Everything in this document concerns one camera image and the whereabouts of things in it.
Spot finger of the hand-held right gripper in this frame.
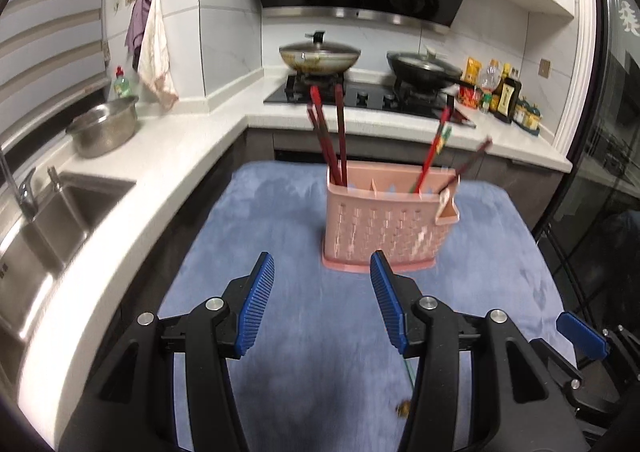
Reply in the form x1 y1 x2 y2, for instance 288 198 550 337
530 311 611 389
602 326 640 379

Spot striped window blind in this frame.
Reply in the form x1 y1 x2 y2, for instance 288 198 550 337
0 0 112 143

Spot chrome faucet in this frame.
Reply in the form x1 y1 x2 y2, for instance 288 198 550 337
0 147 39 221

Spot black frying pan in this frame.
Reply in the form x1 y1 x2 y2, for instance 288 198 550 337
386 52 481 94

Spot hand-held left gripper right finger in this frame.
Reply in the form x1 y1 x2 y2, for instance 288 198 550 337
369 249 591 452

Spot dark built-in appliance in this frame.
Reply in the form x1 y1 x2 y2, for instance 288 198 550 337
274 148 331 166

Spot stainless steel sink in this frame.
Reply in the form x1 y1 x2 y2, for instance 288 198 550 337
0 169 137 333

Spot white hanging cloth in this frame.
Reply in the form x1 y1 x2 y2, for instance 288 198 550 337
137 0 179 112

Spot stainless steel colander bowl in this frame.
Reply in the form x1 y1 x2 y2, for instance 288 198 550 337
66 95 140 159

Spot beige wok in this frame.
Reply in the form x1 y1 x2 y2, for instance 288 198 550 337
279 46 362 76

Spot red chopsticks bundle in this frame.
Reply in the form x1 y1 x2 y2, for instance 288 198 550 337
235 126 568 213

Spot red patterned chopstick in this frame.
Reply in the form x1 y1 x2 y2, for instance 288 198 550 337
417 126 454 194

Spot pink plastic utensil holder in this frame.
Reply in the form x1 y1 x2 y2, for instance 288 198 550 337
320 166 461 275

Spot yellow seasoning packet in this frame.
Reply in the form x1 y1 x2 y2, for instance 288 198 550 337
465 57 484 88

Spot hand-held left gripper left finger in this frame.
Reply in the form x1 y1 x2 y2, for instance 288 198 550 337
60 251 276 452

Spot purple hanging cloth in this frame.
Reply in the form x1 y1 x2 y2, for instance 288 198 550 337
125 0 153 61

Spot green dish soap bottle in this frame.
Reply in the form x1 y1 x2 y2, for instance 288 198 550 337
114 66 132 100

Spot dark red chopstick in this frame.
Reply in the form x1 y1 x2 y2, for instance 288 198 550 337
306 105 337 185
440 137 494 193

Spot glass sliding door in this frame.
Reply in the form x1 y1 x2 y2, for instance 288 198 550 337
532 0 640 383

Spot dark soy sauce bottle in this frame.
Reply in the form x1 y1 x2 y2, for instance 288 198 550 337
494 77 523 125

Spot glass frying pan lid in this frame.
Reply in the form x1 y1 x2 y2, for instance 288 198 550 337
390 45 464 76

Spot red seasoning packet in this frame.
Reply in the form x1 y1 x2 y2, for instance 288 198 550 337
457 85 484 110

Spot glass wok lid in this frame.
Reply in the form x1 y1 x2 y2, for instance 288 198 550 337
280 31 361 59

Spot blue plush mat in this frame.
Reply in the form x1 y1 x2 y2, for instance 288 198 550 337
160 159 576 452

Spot small spice jars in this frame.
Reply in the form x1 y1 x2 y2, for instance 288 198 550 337
515 97 544 136

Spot black glass gas stove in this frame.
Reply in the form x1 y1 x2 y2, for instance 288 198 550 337
263 72 478 130

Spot clear plastic bottle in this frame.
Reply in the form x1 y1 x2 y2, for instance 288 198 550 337
479 59 502 98

